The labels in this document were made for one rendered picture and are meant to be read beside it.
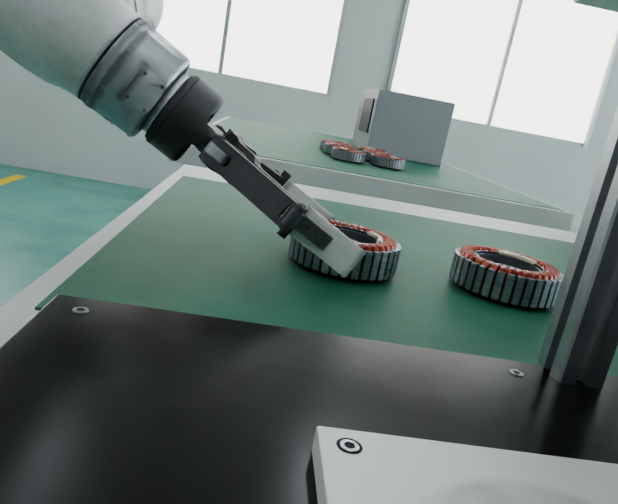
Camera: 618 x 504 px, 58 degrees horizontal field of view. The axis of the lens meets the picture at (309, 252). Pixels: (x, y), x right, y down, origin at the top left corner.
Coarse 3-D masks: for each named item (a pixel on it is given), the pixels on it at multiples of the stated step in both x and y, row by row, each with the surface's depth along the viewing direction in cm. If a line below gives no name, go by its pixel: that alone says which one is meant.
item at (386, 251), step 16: (336, 224) 61; (352, 224) 61; (352, 240) 58; (368, 240) 59; (384, 240) 57; (304, 256) 54; (368, 256) 52; (384, 256) 53; (320, 272) 53; (336, 272) 52; (352, 272) 52; (368, 272) 52; (384, 272) 54
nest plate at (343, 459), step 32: (320, 448) 21; (352, 448) 21; (384, 448) 22; (416, 448) 22; (448, 448) 22; (480, 448) 23; (320, 480) 20; (352, 480) 19; (384, 480) 20; (416, 480) 20; (448, 480) 20; (480, 480) 21; (512, 480) 21; (544, 480) 22; (576, 480) 22; (608, 480) 22
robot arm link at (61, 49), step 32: (0, 0) 42; (32, 0) 42; (64, 0) 43; (96, 0) 44; (128, 0) 49; (0, 32) 44; (32, 32) 43; (64, 32) 43; (96, 32) 44; (32, 64) 45; (64, 64) 45; (96, 64) 45
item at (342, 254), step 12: (312, 216) 48; (324, 228) 49; (336, 228) 49; (300, 240) 49; (336, 240) 49; (348, 240) 49; (312, 252) 49; (324, 252) 49; (336, 252) 50; (348, 252) 50; (360, 252) 50; (336, 264) 50; (348, 264) 50
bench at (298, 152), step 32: (224, 128) 218; (256, 128) 255; (288, 128) 308; (192, 160) 142; (288, 160) 148; (320, 160) 164; (352, 192) 147; (384, 192) 148; (416, 192) 148; (448, 192) 149; (480, 192) 160; (512, 192) 179; (544, 224) 153
